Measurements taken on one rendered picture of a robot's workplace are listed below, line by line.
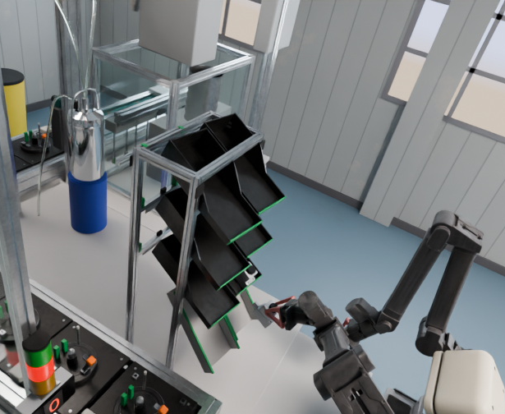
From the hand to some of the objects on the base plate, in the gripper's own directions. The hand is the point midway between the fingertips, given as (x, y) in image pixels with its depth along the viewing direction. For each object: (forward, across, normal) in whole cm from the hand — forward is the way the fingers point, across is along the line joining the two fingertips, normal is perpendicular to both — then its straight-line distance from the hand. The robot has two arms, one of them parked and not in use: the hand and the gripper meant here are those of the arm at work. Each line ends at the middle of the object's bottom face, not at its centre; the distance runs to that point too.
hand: (271, 309), depth 130 cm
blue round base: (+103, +8, +24) cm, 106 cm away
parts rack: (+43, -3, -14) cm, 46 cm away
